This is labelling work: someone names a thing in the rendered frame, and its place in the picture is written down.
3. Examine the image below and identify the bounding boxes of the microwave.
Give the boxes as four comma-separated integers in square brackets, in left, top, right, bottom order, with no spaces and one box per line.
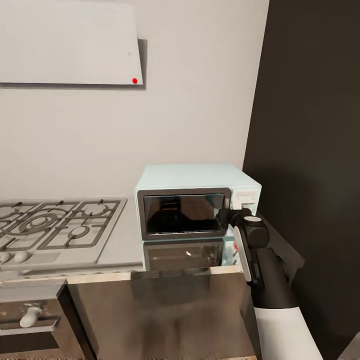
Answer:
[134,163,262,241]

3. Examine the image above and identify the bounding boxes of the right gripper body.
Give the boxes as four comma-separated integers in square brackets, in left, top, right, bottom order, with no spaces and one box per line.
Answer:
[218,208,252,226]

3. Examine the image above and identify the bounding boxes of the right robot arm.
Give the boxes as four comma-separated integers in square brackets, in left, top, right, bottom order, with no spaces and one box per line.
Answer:
[214,196,324,360]

